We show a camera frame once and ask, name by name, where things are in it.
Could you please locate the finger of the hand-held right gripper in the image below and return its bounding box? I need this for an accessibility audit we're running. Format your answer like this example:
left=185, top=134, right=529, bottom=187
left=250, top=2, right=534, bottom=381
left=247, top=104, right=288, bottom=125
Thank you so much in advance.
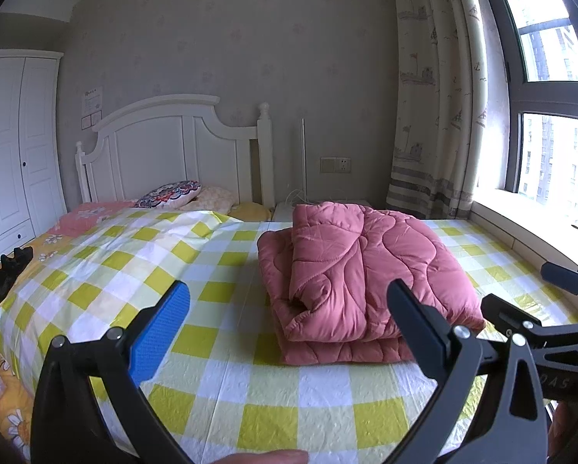
left=481, top=294, right=578, bottom=349
left=542, top=261, right=578, bottom=317

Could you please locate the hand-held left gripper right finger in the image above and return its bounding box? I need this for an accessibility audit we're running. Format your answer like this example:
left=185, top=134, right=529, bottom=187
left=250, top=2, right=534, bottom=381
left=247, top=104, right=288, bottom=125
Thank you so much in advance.
left=386, top=279, right=551, bottom=464

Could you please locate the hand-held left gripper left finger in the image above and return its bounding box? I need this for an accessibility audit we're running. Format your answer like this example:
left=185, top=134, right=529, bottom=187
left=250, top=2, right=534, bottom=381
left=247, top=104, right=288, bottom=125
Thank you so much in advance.
left=31, top=280, right=193, bottom=464

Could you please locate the pink quilted jacket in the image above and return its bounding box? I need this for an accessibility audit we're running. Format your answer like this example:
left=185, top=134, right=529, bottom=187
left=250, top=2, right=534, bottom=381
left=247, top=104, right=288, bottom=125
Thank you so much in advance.
left=257, top=200, right=487, bottom=365

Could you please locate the person's left hand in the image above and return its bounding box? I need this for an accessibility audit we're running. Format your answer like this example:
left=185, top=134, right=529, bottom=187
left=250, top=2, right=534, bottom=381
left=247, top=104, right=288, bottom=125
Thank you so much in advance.
left=212, top=449, right=310, bottom=464

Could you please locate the beige window sill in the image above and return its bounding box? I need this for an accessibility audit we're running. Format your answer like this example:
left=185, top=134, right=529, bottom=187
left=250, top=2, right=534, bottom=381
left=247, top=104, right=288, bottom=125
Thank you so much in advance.
left=470, top=188, right=578, bottom=310

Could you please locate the yellow checked bed sheet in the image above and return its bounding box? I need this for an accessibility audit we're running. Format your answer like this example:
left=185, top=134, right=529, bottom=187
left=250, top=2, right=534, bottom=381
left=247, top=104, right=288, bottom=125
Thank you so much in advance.
left=0, top=209, right=578, bottom=460

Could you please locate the dark framed window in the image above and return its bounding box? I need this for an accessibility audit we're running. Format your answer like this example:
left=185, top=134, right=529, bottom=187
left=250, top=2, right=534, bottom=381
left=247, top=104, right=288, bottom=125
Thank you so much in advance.
left=473, top=0, right=578, bottom=208

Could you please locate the patterned pillow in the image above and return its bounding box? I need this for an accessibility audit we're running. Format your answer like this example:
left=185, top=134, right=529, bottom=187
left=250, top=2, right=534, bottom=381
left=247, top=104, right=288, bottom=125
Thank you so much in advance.
left=134, top=180, right=203, bottom=208

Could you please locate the cream pillow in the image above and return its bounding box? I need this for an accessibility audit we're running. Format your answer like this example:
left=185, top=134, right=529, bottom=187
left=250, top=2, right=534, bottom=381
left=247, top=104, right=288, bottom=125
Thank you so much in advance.
left=180, top=184, right=239, bottom=212

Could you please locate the yellow pillow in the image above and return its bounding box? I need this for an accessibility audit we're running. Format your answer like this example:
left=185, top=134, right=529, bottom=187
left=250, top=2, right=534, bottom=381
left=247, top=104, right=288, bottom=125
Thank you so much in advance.
left=228, top=201, right=273, bottom=222

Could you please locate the black garment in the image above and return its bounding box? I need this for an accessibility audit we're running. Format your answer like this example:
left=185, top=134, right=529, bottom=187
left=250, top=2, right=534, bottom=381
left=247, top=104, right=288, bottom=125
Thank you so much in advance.
left=0, top=246, right=35, bottom=324

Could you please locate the white wooden headboard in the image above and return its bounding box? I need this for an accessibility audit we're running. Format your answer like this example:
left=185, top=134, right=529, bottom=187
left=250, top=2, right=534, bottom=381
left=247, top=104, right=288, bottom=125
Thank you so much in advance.
left=75, top=94, right=275, bottom=208

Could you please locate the white wardrobe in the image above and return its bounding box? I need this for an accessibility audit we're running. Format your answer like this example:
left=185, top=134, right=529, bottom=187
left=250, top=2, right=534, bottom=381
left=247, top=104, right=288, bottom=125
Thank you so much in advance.
left=0, top=49, right=68, bottom=271

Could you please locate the printed beige curtain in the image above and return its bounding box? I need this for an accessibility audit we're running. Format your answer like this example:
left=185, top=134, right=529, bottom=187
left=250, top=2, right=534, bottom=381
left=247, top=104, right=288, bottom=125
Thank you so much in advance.
left=386, top=0, right=488, bottom=220

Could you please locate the wall socket panel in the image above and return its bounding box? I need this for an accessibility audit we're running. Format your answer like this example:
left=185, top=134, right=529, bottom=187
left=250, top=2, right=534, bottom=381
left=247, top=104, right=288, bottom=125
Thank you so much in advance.
left=320, top=156, right=352, bottom=174

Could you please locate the paper wall notice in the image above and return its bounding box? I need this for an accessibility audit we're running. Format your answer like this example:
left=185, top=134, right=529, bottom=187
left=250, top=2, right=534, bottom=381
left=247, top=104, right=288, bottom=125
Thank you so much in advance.
left=80, top=86, right=104, bottom=131

